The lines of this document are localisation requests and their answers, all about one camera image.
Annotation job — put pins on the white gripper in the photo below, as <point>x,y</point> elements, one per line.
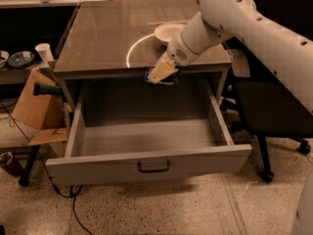
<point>178,53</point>

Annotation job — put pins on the blue rxbar blueberry wrapper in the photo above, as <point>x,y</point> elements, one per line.
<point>171,80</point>

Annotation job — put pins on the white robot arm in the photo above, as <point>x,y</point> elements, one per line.
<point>272,40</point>

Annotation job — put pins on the grey cabinet with glossy top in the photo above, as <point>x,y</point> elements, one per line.
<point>111,44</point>

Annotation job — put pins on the open grey top drawer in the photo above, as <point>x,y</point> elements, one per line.
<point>105,146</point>

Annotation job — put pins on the black office chair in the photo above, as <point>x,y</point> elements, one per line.
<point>265,106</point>

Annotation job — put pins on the white paper cup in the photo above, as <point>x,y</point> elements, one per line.
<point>44,51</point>

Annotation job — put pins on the brown cardboard box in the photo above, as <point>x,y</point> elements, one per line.
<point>43,112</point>

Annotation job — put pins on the blue plate with items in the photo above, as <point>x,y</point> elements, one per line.
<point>21,60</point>

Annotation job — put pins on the low grey side shelf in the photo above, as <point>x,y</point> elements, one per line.
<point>15,76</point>

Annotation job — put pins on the white bowl at left edge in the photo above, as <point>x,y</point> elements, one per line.
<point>4,56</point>

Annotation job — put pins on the dark red tumbler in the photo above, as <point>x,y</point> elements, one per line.
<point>10,164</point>

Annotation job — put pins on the black stand leg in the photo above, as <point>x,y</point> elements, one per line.
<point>24,181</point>

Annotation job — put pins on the black metal drawer handle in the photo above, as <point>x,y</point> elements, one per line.
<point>153,168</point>

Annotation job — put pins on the green black handled tool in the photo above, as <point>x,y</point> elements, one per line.
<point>46,89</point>

